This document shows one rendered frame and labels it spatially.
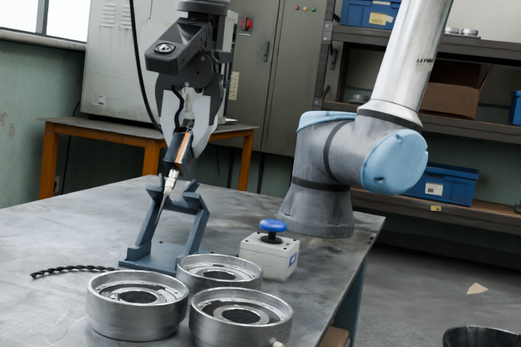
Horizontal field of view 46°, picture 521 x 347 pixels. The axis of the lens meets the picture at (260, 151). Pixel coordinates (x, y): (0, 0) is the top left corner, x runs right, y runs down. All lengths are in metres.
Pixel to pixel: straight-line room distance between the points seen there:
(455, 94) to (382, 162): 3.08
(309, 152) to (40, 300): 0.60
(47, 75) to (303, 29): 2.05
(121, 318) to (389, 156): 0.56
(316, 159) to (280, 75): 3.42
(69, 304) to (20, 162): 2.36
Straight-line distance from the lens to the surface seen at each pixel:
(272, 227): 0.87
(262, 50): 4.59
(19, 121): 3.02
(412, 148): 1.06
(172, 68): 0.78
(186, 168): 0.86
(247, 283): 0.73
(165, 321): 0.64
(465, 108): 4.08
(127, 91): 3.05
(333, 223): 1.18
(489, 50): 4.05
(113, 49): 3.10
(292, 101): 4.51
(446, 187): 4.16
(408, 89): 1.08
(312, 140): 1.15
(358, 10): 4.21
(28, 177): 3.14
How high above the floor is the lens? 1.07
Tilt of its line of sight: 6 degrees down
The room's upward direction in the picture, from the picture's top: 7 degrees clockwise
